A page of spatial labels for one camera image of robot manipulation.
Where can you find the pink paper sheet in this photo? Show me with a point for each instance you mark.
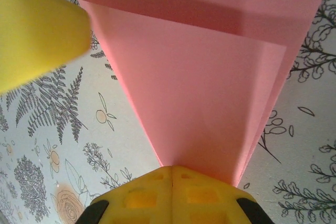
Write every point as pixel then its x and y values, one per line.
pixel 194 82

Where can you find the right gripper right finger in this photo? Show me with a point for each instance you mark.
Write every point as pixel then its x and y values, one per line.
pixel 210 200

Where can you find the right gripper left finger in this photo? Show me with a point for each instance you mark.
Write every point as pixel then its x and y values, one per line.
pixel 136 200

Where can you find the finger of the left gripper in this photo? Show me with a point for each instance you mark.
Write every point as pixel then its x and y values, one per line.
pixel 36 30

